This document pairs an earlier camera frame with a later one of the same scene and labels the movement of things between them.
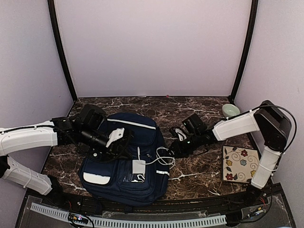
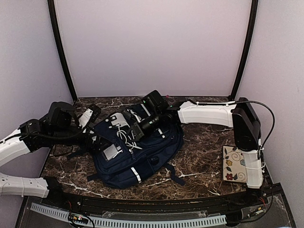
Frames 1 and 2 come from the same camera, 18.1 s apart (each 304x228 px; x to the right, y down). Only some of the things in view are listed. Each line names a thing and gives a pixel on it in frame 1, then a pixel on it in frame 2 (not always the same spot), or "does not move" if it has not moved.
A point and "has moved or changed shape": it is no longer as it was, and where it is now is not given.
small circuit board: (78, 218) does not move
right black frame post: (253, 16) does not move
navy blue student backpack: (140, 180) has moved or changed shape
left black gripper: (118, 147) -> (95, 147)
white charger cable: (158, 158) has moved or changed shape
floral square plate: (238, 164) does not move
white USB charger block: (137, 167) has moved or changed shape
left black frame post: (60, 48) does not move
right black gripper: (179, 151) -> (137, 131)
